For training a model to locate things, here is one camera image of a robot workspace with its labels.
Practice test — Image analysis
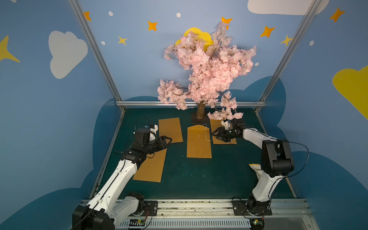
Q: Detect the aluminium back rail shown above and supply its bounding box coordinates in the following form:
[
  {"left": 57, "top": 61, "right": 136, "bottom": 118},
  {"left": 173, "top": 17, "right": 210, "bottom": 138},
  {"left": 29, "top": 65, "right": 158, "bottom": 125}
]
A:
[{"left": 115, "top": 100, "right": 266, "bottom": 108}]

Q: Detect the aluminium front rail frame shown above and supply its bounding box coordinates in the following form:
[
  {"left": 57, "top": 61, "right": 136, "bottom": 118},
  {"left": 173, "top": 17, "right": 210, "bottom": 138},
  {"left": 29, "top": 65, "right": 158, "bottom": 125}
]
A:
[{"left": 114, "top": 198, "right": 319, "bottom": 230}]

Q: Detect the right circuit board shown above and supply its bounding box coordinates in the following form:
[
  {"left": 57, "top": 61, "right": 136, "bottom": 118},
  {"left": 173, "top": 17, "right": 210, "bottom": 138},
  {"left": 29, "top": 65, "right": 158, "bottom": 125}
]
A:
[{"left": 250, "top": 219, "right": 265, "bottom": 230}]

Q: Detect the left circuit board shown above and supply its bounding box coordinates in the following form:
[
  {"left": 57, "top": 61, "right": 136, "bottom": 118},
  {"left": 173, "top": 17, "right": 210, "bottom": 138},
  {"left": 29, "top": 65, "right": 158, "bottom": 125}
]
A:
[{"left": 128, "top": 219, "right": 146, "bottom": 228}]

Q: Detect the brown kraft envelope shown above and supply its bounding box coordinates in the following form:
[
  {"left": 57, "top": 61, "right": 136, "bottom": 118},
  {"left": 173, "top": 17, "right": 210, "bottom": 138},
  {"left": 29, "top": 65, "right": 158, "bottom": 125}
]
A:
[
  {"left": 186, "top": 125, "right": 212, "bottom": 159},
  {"left": 133, "top": 149, "right": 167, "bottom": 183},
  {"left": 158, "top": 117, "right": 183, "bottom": 143}
]

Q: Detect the brown kraft file bag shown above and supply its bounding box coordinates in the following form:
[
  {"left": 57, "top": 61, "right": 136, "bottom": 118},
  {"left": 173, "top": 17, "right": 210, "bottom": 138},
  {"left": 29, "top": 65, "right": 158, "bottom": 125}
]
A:
[{"left": 210, "top": 119, "right": 237, "bottom": 145}]

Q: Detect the circuit board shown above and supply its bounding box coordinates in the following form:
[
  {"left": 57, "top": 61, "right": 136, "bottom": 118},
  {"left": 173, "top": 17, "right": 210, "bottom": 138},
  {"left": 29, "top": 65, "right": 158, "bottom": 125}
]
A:
[
  {"left": 250, "top": 219, "right": 265, "bottom": 230},
  {"left": 128, "top": 219, "right": 146, "bottom": 228}
]

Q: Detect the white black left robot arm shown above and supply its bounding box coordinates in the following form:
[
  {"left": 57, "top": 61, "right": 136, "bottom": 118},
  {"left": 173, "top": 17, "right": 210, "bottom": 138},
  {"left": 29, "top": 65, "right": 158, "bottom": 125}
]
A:
[{"left": 72, "top": 124, "right": 172, "bottom": 230}]

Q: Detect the dark metal tree base plate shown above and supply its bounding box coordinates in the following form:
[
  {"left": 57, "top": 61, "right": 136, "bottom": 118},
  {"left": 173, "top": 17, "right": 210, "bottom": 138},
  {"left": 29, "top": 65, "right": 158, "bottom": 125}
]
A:
[{"left": 191, "top": 111, "right": 210, "bottom": 125}]

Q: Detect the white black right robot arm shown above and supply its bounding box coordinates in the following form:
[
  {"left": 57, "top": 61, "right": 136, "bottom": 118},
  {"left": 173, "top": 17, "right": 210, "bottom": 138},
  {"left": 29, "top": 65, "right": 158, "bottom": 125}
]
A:
[{"left": 212, "top": 124, "right": 295, "bottom": 202}]

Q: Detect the aluminium left corner post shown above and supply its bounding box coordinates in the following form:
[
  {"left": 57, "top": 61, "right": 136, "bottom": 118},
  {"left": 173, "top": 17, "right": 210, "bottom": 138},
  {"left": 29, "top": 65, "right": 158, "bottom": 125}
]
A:
[{"left": 68, "top": 0, "right": 121, "bottom": 103}]

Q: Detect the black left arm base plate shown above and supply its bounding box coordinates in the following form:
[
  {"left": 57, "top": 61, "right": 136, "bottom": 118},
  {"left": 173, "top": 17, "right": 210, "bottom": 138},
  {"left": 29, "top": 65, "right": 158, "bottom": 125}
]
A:
[{"left": 130, "top": 201, "right": 158, "bottom": 217}]

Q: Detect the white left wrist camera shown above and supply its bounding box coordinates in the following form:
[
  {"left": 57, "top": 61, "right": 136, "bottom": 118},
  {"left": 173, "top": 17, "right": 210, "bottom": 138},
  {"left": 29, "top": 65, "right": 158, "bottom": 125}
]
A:
[{"left": 148, "top": 123, "right": 158, "bottom": 140}]

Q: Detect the aluminium right corner post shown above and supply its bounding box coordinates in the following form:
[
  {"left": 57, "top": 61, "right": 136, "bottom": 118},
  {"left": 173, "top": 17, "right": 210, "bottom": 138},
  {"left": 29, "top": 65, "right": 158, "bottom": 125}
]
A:
[{"left": 258, "top": 0, "right": 323, "bottom": 107}]

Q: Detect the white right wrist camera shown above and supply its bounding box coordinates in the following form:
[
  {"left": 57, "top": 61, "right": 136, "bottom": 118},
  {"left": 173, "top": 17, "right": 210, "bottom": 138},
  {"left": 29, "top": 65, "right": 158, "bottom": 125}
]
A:
[{"left": 221, "top": 120, "right": 232, "bottom": 130}]

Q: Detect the white yellow cloth strip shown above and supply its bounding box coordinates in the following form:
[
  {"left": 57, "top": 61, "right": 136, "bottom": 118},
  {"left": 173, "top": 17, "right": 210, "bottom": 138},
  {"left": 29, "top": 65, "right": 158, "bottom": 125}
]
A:
[{"left": 249, "top": 163, "right": 263, "bottom": 179}]

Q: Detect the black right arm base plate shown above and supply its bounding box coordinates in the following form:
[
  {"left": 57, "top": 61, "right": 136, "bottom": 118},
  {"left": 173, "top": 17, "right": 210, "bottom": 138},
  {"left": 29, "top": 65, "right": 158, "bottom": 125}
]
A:
[{"left": 231, "top": 199, "right": 272, "bottom": 217}]

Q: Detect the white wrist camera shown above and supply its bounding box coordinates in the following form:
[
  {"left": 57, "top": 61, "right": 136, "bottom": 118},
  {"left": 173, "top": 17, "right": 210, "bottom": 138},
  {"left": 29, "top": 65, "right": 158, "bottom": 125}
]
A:
[
  {"left": 148, "top": 123, "right": 158, "bottom": 140},
  {"left": 221, "top": 120, "right": 232, "bottom": 130}
]

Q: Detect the pink cherry blossom tree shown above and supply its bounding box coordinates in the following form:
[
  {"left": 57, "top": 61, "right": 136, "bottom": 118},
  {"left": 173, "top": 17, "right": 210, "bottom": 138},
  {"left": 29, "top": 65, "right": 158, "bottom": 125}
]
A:
[{"left": 157, "top": 22, "right": 256, "bottom": 120}]

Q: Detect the aluminium corner post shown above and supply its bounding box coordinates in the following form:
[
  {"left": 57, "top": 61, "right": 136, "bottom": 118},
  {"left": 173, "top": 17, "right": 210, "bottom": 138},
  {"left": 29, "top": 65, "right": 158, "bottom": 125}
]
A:
[
  {"left": 258, "top": 0, "right": 323, "bottom": 107},
  {"left": 68, "top": 0, "right": 121, "bottom": 103}
]

